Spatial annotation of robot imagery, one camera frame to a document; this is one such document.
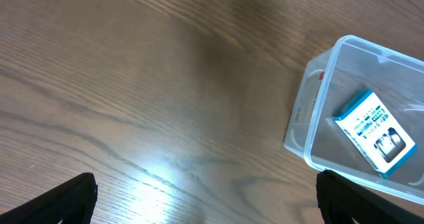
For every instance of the blue white product box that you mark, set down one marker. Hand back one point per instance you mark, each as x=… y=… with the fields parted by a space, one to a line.
x=376 y=133

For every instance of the clear plastic container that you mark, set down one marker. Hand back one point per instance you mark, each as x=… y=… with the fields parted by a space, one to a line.
x=330 y=81

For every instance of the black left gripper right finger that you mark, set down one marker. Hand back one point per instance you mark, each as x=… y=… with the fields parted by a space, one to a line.
x=344 y=202

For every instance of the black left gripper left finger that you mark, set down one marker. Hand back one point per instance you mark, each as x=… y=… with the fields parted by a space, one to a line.
x=72 y=202

